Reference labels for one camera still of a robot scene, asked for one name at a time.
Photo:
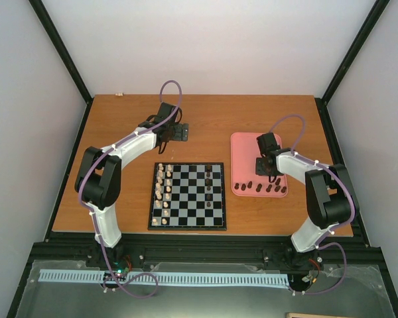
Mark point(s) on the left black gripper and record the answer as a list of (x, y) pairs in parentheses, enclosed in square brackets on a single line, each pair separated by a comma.
[(178, 136)]

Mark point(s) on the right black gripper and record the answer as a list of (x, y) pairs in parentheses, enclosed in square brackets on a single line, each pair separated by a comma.
[(260, 171)]

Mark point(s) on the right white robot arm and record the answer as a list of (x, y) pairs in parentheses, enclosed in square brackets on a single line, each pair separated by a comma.
[(331, 201)]

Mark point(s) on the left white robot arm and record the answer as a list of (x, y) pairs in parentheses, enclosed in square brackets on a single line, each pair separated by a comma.
[(98, 182)]

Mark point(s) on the pink plastic tray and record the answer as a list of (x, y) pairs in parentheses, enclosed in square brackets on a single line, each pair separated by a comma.
[(244, 151)]

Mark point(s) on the black white chessboard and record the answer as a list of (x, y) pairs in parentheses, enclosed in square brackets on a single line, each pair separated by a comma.
[(180, 196)]

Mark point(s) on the black aluminium frame rail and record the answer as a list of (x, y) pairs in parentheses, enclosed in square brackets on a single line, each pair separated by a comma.
[(270, 253)]

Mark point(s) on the light blue cable duct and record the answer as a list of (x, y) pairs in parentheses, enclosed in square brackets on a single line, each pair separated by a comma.
[(176, 279)]

